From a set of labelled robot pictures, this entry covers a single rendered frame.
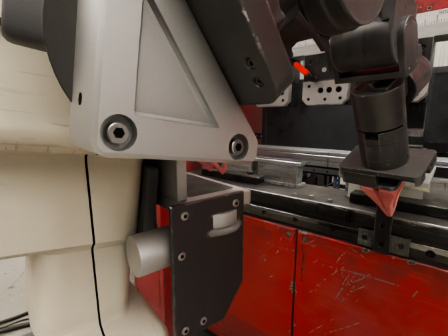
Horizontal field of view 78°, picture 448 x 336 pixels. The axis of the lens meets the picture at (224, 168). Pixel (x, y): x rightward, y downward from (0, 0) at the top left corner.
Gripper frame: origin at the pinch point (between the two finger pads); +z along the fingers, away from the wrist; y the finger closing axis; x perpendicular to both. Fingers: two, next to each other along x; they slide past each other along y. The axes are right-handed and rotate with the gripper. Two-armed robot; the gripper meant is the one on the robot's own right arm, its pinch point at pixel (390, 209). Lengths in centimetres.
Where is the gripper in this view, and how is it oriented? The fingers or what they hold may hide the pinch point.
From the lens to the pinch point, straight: 48.8
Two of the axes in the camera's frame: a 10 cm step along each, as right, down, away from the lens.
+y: -6.3, -1.4, 7.7
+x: -6.9, 5.5, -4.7
